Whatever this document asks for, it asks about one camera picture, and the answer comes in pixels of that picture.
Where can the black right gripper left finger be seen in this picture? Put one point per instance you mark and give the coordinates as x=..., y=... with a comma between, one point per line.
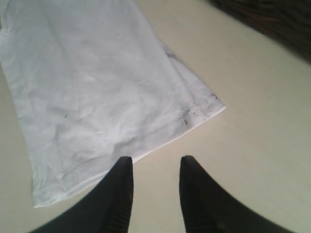
x=105, y=209

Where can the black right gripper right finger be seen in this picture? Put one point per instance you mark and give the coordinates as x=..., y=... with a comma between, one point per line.
x=208, y=208

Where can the white t-shirt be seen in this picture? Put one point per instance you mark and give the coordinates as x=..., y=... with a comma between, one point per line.
x=91, y=82

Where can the dark brown wicker basket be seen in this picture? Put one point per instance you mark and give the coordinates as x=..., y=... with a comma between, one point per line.
x=286, y=21

